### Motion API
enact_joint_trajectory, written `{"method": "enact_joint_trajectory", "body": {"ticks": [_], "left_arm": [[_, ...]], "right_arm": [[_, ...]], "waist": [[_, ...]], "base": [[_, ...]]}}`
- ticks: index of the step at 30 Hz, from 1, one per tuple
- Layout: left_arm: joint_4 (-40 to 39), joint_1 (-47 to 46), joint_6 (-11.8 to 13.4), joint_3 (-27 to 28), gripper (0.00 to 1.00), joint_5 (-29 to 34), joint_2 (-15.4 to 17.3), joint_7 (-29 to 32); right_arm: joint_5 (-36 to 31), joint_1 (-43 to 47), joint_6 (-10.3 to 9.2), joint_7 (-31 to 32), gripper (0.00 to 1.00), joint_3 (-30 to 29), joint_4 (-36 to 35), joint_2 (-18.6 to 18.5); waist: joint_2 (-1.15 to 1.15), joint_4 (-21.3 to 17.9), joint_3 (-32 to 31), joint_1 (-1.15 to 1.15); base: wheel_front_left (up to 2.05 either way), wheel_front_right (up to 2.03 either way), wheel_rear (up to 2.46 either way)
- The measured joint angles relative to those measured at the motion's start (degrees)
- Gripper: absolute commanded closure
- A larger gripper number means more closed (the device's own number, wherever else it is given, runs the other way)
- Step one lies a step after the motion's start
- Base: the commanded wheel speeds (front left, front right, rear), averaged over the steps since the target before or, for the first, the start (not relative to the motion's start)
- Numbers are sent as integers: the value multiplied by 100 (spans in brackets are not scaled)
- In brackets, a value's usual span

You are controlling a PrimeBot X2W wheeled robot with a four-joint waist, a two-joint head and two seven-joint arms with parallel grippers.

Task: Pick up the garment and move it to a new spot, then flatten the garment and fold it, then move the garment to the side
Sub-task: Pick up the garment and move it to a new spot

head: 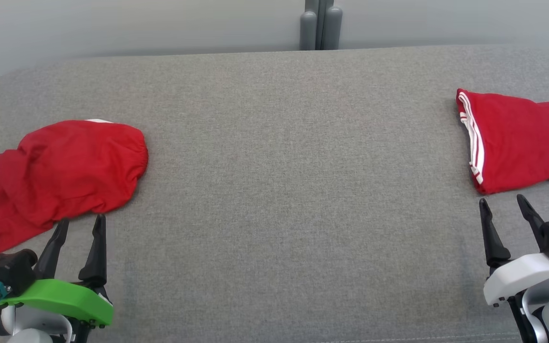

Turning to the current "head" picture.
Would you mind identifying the grey partition post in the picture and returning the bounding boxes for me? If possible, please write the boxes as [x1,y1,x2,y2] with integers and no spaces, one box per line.
[321,0,344,50]
[300,0,322,51]

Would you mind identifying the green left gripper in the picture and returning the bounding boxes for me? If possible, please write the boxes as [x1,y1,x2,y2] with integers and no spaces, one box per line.
[0,214,114,328]

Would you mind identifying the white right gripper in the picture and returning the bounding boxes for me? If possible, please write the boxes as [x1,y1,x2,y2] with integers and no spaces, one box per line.
[478,193,549,307]

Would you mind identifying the red shorts with white stripes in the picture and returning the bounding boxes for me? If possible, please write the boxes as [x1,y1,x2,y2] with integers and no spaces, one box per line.
[0,119,149,263]

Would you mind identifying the red Bulls 23 jersey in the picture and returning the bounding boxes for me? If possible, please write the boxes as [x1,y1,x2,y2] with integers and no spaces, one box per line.
[456,88,549,195]

